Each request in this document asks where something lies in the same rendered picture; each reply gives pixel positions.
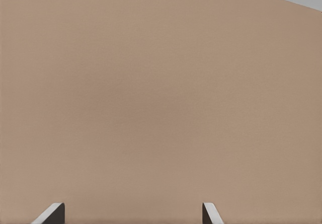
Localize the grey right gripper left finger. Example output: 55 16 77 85
30 202 65 224

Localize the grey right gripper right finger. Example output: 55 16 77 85
202 202 224 224

